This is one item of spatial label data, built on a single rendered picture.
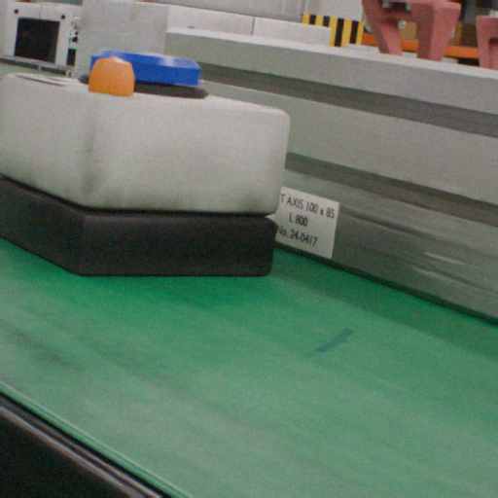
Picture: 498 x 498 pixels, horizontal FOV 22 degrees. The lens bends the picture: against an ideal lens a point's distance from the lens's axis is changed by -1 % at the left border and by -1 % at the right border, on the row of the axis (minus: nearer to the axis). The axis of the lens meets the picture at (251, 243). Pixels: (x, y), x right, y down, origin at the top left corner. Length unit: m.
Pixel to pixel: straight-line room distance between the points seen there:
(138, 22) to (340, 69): 0.16
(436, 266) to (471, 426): 0.15
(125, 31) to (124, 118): 0.23
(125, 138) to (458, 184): 0.12
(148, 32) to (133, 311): 0.27
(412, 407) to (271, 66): 0.25
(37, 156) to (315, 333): 0.12
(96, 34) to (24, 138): 0.22
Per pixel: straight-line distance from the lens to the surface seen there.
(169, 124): 0.42
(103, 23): 0.66
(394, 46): 0.76
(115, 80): 0.41
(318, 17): 8.83
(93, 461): 0.26
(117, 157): 0.41
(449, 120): 0.47
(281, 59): 0.53
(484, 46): 0.83
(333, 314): 0.41
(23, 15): 1.60
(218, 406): 0.29
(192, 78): 0.45
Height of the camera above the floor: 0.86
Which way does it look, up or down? 9 degrees down
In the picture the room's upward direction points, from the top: 8 degrees clockwise
